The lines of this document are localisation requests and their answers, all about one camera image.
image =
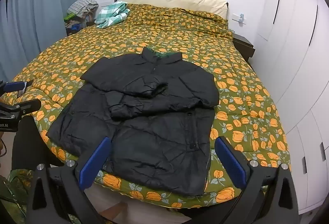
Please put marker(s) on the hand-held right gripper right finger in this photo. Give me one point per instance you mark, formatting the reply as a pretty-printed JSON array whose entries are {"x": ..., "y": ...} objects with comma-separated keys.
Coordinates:
[{"x": 230, "y": 162}]

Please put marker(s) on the green orange floral bedspread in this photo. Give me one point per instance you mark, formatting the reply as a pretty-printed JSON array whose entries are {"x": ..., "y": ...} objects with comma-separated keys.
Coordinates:
[{"x": 231, "y": 72}]

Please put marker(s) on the black puffer jacket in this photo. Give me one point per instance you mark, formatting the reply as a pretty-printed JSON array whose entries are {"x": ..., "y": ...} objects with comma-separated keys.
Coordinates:
[{"x": 154, "y": 136}]

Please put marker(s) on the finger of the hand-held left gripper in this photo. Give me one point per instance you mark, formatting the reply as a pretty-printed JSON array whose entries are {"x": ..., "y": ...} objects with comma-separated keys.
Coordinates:
[
  {"x": 25, "y": 106},
  {"x": 14, "y": 86}
]

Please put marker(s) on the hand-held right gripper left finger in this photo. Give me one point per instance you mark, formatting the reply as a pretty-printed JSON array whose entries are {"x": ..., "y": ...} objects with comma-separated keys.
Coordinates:
[{"x": 94, "y": 160}]

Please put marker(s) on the blue grey curtain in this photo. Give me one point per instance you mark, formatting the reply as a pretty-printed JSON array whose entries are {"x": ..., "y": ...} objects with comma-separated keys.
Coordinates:
[{"x": 38, "y": 7}]

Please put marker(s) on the white wardrobe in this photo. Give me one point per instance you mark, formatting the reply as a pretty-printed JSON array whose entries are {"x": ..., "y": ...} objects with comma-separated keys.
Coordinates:
[{"x": 295, "y": 59}]

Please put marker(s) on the green white plaid cloth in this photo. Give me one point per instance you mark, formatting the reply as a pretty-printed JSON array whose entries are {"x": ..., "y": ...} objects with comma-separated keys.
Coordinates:
[{"x": 111, "y": 14}]

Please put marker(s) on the dark wooden nightstand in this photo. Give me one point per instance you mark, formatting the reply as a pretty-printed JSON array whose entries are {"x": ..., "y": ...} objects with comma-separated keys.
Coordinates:
[{"x": 244, "y": 46}]

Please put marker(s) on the beige bed base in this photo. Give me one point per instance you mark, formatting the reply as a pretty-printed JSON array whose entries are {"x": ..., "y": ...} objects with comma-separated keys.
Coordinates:
[{"x": 110, "y": 203}]

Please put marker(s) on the pile of clothes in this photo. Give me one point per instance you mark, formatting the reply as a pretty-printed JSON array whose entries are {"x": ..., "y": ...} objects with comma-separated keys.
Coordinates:
[{"x": 79, "y": 14}]

